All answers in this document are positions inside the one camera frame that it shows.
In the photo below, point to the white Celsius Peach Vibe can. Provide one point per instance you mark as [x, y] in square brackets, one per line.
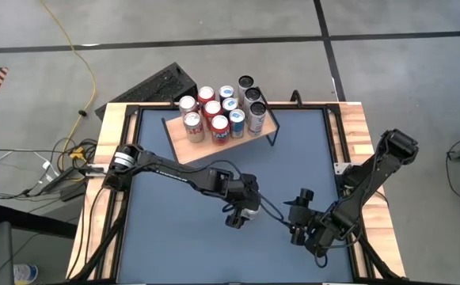
[252, 95]
[257, 112]

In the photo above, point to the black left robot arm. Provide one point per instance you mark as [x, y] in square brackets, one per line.
[166, 170]

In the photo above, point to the wooden shelf black metal legs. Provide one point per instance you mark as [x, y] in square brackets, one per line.
[202, 146]

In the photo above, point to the black table frame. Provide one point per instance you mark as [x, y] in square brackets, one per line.
[312, 107]

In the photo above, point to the blue silver Red Bull can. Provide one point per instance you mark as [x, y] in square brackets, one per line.
[226, 91]
[230, 104]
[237, 118]

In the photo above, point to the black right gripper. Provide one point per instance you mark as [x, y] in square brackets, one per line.
[306, 219]

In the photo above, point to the black perforated case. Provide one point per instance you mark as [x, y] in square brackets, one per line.
[154, 89]

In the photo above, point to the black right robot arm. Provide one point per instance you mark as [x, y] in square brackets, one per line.
[372, 174]

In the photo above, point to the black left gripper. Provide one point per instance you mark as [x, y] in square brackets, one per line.
[243, 194]

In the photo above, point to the white blue container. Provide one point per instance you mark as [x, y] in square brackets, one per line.
[25, 274]

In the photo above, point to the white Celsius can palm print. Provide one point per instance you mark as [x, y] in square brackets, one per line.
[245, 82]

